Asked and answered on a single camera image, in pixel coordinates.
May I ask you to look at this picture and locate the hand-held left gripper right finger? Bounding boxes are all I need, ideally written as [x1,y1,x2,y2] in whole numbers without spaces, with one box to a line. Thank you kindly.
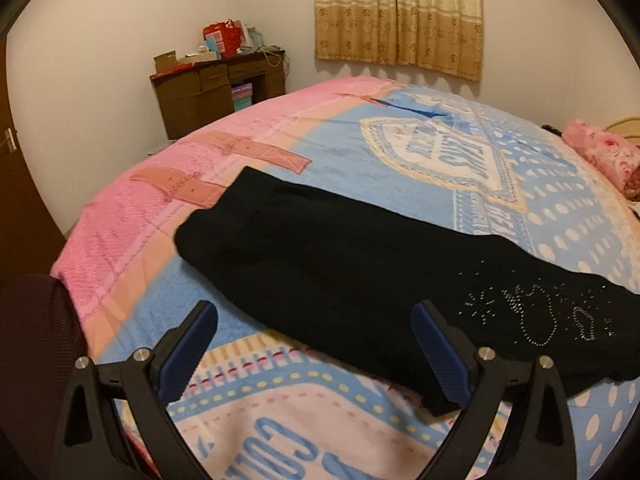
[410,299,591,480]

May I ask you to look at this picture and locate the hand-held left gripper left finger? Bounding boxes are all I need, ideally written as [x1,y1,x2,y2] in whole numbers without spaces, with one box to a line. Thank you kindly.
[49,300,219,480]

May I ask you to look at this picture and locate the black pants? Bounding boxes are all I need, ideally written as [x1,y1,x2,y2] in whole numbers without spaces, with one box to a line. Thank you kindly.
[173,166,640,417]

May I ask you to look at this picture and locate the dark mesh chair back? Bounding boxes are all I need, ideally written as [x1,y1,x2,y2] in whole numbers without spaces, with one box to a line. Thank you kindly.
[0,272,161,480]

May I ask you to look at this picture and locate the bed with pink-blue blanket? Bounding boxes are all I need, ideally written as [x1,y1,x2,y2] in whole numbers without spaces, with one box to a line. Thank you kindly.
[50,76,640,480]

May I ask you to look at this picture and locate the brown wooden door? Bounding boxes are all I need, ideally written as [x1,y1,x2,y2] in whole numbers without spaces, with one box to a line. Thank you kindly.
[0,40,68,281]

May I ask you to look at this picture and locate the brown wooden desk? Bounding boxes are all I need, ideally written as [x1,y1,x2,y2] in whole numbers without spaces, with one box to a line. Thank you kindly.
[150,49,288,141]

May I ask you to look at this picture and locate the pink floral pillow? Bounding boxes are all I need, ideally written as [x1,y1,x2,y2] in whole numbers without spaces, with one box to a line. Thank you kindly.
[561,119,640,196]

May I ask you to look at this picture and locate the stack of pastel boxes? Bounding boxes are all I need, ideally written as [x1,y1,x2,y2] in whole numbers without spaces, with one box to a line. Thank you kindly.
[231,82,254,112]

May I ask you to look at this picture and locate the beige headboard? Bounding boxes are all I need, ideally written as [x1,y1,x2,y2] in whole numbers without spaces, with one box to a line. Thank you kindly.
[607,115,640,137]

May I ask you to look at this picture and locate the red gift bag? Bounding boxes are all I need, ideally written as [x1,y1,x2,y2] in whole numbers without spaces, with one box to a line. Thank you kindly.
[202,20,246,58]

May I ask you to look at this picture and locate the beige patterned curtain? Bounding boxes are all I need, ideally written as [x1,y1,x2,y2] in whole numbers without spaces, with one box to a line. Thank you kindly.
[313,0,485,82]

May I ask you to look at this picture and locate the white cable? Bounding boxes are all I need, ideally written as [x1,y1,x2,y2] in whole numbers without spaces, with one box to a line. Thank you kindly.
[261,45,290,82]

